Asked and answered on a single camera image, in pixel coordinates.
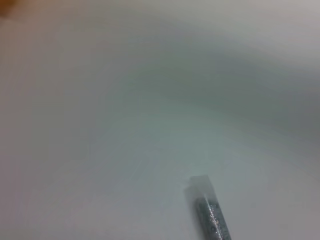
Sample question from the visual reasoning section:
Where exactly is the grey marker pen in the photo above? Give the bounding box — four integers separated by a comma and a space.
183, 174, 234, 240

